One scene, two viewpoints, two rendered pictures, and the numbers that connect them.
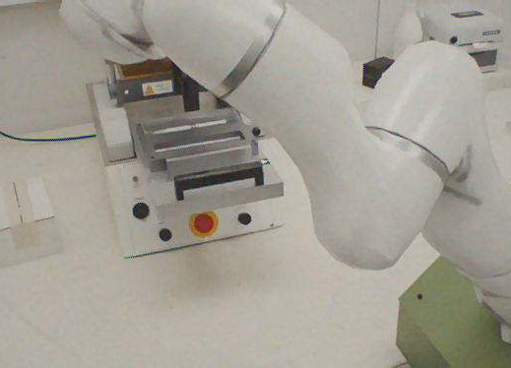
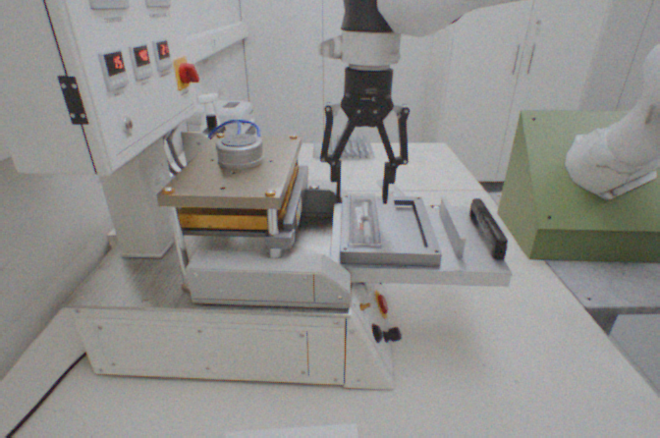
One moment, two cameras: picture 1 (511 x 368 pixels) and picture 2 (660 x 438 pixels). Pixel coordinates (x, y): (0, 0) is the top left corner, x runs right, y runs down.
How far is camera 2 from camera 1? 1.26 m
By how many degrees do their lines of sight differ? 62
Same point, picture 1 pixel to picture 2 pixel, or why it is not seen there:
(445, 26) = (235, 114)
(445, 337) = (583, 222)
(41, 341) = not seen: outside the picture
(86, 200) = (236, 413)
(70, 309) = not seen: outside the picture
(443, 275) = (547, 198)
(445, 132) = not seen: outside the picture
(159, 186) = (471, 265)
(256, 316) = (499, 312)
